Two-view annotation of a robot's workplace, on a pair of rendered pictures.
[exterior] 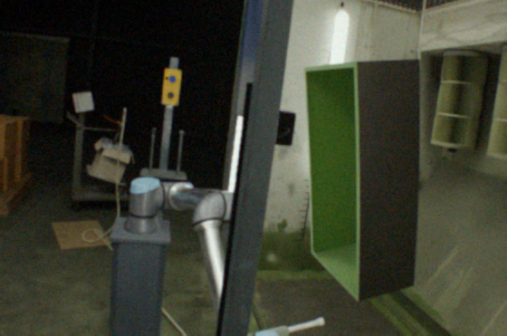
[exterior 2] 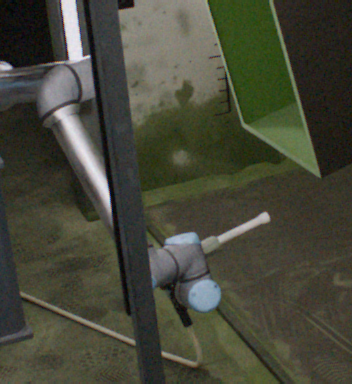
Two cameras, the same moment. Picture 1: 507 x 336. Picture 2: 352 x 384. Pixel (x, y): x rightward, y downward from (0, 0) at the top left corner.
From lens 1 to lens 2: 1.55 m
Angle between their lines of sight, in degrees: 15
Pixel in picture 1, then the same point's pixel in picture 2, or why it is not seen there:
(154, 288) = not seen: outside the picture
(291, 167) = not seen: outside the picture
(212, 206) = (61, 87)
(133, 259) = not seen: outside the picture
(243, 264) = (118, 128)
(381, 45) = not seen: outside the picture
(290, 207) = (190, 56)
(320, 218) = (241, 63)
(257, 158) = (105, 29)
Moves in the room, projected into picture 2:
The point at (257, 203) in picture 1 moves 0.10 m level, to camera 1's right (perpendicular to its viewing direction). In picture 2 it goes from (116, 68) to (164, 62)
